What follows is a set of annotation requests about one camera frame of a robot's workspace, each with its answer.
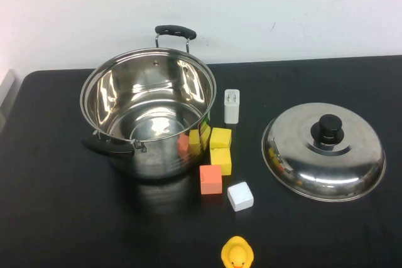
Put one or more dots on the steel lid with black knob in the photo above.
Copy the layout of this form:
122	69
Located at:
314	167

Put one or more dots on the yellow foam cube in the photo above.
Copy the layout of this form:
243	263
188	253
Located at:
221	161
220	137

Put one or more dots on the white plug adapter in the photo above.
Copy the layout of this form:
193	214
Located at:
231	108

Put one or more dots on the orange foam cube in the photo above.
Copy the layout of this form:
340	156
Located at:
211	180

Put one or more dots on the white foam cube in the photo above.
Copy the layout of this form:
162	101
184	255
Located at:
240	196

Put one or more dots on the yellow rubber duck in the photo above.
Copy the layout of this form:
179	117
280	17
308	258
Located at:
237	252

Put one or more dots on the grey wall box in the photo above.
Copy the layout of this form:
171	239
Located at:
6	92

